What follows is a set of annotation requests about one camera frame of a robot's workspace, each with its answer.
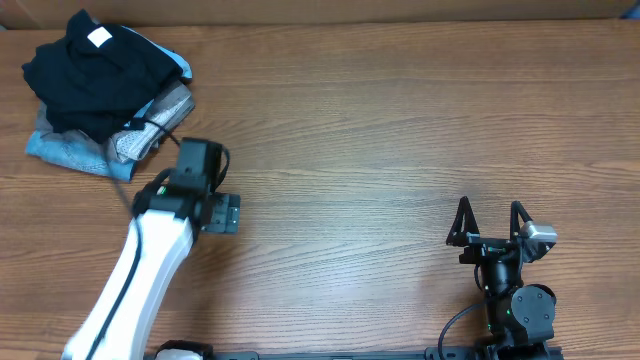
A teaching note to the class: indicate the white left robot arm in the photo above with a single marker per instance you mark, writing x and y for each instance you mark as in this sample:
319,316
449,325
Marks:
158,241

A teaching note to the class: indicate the grey folded garment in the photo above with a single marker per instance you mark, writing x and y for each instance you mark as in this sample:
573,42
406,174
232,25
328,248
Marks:
166,111

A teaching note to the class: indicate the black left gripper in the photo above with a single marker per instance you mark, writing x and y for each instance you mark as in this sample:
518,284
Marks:
225,215

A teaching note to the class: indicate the light blue printed shirt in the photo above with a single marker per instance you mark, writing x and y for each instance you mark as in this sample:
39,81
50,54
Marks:
186,72

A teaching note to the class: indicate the blue denim jeans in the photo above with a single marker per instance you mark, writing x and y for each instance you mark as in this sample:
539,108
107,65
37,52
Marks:
79,157

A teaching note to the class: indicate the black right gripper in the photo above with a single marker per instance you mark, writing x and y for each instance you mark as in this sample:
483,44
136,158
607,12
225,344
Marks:
484,248

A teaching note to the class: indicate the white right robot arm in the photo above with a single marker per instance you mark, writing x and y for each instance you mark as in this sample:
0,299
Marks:
519,317

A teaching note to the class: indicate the black t-shirt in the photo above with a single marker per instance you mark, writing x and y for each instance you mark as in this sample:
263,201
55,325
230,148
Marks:
97,77

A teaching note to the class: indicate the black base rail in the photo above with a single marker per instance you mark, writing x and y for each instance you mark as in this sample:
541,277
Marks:
178,349

